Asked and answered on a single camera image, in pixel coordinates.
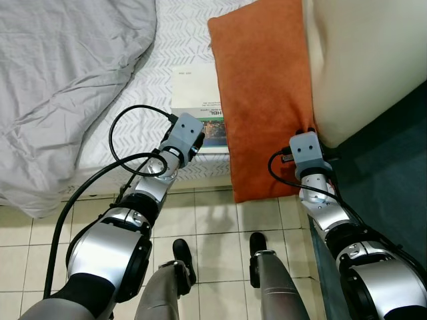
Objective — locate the grey robot left leg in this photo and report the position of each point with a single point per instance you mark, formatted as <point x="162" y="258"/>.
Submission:
<point x="160" y="293"/>

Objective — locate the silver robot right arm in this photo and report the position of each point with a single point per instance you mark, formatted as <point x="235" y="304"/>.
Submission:
<point x="387" y="286"/>

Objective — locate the pale book with green picture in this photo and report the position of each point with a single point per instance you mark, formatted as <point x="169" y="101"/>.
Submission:
<point x="197" y="93"/>

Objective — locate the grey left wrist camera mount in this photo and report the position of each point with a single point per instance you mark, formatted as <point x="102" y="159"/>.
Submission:
<point x="181" y="132"/>

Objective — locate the light grey blanket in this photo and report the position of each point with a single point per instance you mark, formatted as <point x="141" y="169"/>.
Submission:
<point x="60" y="86"/>

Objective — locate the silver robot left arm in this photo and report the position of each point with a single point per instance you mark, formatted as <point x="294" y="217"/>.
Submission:
<point x="107" y="253"/>

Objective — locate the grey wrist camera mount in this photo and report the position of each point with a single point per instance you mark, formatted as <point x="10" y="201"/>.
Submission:
<point x="181" y="132"/>
<point x="307" y="148"/>

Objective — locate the orange pillow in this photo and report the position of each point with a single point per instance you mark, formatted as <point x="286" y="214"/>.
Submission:
<point x="263" y="86"/>

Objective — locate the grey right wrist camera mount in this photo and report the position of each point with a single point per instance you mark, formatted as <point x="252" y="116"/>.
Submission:
<point x="307" y="148"/>

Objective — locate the bed with white patterned sheet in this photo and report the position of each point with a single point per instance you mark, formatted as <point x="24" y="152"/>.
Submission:
<point x="180" y="40"/>

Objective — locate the cream padded wooden headboard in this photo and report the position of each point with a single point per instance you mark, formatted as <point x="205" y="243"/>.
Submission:
<point x="367" y="60"/>

